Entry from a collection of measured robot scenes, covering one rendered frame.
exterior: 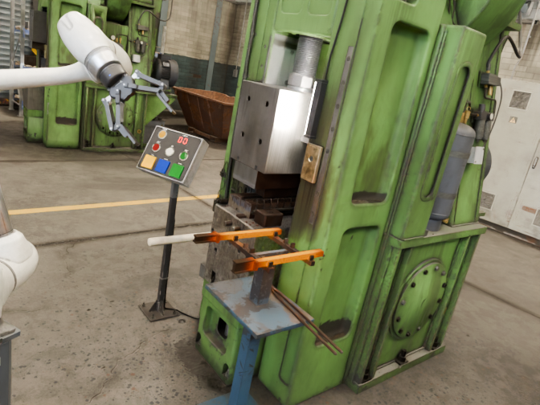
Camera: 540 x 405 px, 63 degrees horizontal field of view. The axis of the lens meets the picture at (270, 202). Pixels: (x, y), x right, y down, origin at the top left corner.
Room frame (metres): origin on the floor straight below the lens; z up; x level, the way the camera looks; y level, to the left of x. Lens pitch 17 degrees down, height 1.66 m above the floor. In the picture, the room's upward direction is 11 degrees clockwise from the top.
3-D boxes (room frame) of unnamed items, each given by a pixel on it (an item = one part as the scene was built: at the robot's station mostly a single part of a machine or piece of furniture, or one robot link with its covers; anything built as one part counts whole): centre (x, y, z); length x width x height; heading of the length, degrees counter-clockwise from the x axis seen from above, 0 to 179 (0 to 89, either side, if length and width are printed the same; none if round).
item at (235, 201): (2.29, 0.00, 0.96); 0.42 x 0.20 x 0.09; 131
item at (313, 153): (2.00, -0.15, 1.27); 0.09 x 0.02 x 0.17; 41
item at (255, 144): (2.26, -0.03, 1.37); 0.42 x 0.39 x 0.40; 131
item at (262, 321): (1.66, -0.03, 0.70); 0.40 x 0.30 x 0.02; 40
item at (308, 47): (2.32, -0.04, 1.76); 0.15 x 0.14 x 0.40; 131
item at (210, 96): (9.24, 1.44, 0.43); 1.89 x 1.20 x 0.85; 46
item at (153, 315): (2.52, 0.58, 0.05); 0.22 x 0.22 x 0.09; 41
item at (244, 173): (2.29, 0.00, 1.12); 0.42 x 0.20 x 0.10; 131
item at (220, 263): (2.26, -0.05, 0.69); 0.56 x 0.38 x 0.45; 131
